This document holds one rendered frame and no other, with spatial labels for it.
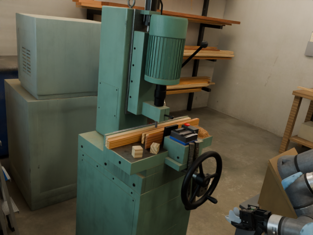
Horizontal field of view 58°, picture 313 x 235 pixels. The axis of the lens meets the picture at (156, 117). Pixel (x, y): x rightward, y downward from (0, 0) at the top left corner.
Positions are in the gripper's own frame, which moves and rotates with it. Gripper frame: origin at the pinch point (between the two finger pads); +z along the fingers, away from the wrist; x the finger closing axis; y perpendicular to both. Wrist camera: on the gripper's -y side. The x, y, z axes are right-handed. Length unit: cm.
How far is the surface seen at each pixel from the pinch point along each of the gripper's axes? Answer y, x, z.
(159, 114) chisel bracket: 49, 6, 30
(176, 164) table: 25.7, 10.6, 17.6
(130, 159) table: 32, 30, 26
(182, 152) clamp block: 31.1, 8.5, 14.8
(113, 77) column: 71, 14, 53
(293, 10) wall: 151, -329, 89
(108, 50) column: 86, 14, 54
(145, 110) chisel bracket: 52, 6, 40
